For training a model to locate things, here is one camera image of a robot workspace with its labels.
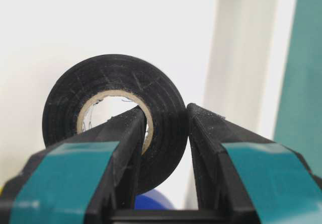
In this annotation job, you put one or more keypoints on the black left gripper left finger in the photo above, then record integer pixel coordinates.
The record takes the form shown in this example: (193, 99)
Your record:
(80, 179)

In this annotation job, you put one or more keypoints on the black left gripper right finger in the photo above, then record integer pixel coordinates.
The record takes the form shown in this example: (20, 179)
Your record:
(249, 178)

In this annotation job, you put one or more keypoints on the blue tape roll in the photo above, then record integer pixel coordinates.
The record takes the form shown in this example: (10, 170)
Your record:
(152, 200)

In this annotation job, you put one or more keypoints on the black tape roll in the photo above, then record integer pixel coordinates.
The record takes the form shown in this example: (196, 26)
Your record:
(137, 80)

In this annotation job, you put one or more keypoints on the white plastic case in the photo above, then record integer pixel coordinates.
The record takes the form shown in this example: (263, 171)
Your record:
(228, 56)

